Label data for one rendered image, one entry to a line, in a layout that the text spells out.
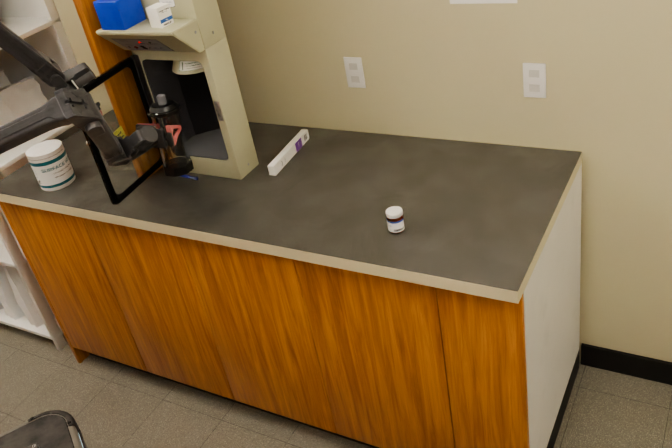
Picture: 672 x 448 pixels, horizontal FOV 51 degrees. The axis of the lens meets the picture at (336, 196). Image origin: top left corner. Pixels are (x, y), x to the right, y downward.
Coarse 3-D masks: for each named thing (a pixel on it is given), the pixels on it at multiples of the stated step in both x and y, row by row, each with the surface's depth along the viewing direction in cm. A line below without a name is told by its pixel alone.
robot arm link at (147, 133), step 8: (144, 128) 212; (152, 128) 214; (120, 136) 214; (128, 136) 212; (136, 136) 210; (144, 136) 210; (152, 136) 212; (128, 144) 212; (136, 144) 210; (144, 144) 212; (128, 152) 213; (120, 160) 211; (128, 160) 213
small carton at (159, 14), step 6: (150, 6) 210; (156, 6) 209; (162, 6) 209; (168, 6) 210; (150, 12) 209; (156, 12) 208; (162, 12) 209; (168, 12) 211; (150, 18) 211; (156, 18) 209; (162, 18) 209; (168, 18) 211; (150, 24) 212; (156, 24) 211; (162, 24) 210; (168, 24) 212
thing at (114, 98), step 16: (112, 80) 226; (128, 80) 232; (96, 96) 220; (112, 96) 226; (128, 96) 233; (112, 112) 226; (128, 112) 233; (144, 112) 241; (112, 128) 227; (128, 128) 234; (96, 160) 221; (144, 160) 242; (112, 176) 228; (128, 176) 235
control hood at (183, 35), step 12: (144, 24) 217; (180, 24) 210; (192, 24) 212; (108, 36) 220; (120, 36) 217; (132, 36) 215; (144, 36) 212; (156, 36) 210; (168, 36) 207; (180, 36) 208; (192, 36) 212; (180, 48) 216; (192, 48) 214
